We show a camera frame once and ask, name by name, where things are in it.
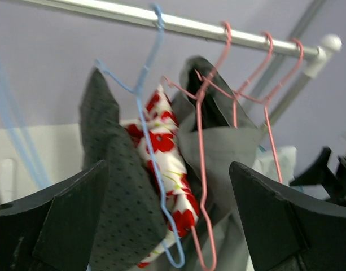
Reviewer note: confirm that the plain grey skirt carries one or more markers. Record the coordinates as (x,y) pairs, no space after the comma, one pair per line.
(229,135)

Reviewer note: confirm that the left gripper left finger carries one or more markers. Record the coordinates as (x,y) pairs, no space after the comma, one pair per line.
(54,229)

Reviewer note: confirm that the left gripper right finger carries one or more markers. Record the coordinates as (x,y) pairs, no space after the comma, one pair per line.
(286,229)

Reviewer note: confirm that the red poppy white skirt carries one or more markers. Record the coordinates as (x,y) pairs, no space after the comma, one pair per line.
(163,127)

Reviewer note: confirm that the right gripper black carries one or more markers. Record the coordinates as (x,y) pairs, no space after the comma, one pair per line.
(318,173)

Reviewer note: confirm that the dark grey dotted skirt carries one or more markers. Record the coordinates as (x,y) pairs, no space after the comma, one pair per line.
(131,222)

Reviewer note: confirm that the clothes rack silver white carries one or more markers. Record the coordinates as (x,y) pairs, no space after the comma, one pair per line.
(316,57)

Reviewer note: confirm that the right frame post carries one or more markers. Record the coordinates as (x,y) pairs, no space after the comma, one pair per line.
(285,20)

